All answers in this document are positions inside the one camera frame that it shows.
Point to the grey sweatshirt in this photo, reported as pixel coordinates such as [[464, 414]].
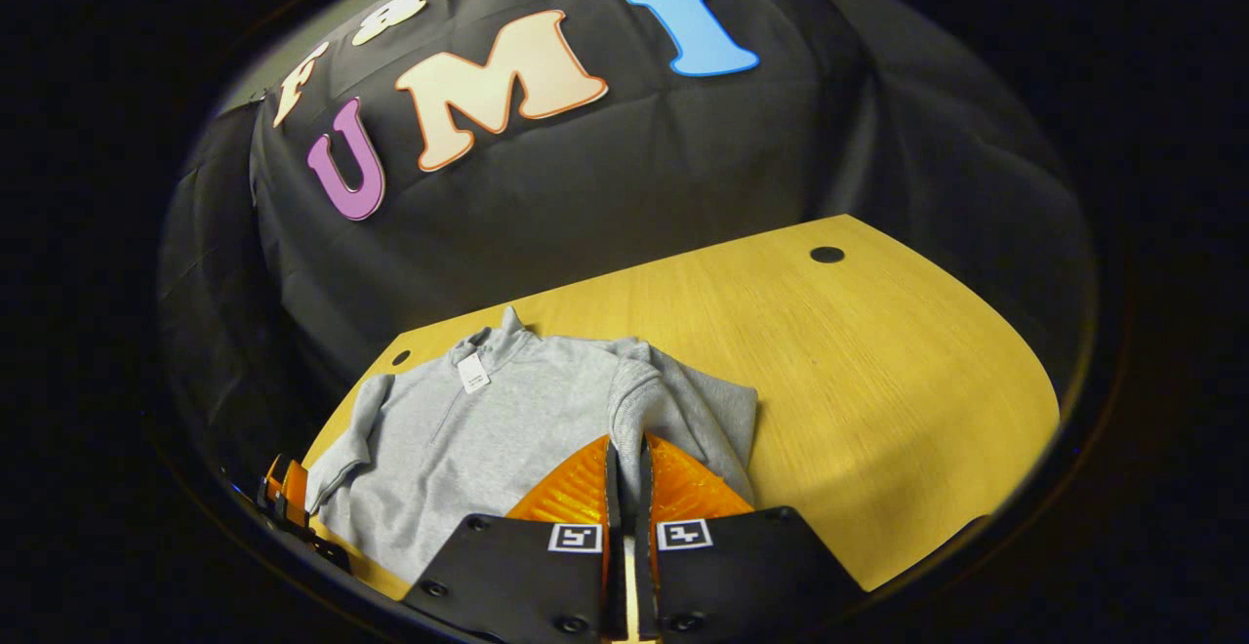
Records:
[[468, 449]]

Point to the black backdrop cloth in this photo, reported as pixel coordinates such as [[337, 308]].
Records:
[[634, 185]]

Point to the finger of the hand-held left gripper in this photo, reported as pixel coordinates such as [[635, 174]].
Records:
[[288, 493]]

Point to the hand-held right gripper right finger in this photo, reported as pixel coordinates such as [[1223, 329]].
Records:
[[645, 507]]

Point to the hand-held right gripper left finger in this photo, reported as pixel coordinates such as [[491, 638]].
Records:
[[614, 503]]

